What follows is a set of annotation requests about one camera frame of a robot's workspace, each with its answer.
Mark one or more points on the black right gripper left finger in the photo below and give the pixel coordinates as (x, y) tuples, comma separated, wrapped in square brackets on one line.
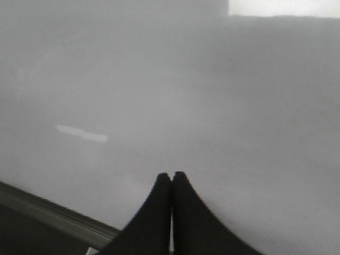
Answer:
[(148, 232)]

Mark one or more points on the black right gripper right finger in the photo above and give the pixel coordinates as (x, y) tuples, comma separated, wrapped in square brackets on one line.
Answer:
[(196, 230)]

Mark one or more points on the white whiteboard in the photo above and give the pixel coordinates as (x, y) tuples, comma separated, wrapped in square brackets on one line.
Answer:
[(98, 97)]

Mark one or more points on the grey aluminium whiteboard frame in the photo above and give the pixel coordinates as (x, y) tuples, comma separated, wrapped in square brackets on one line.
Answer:
[(33, 225)]

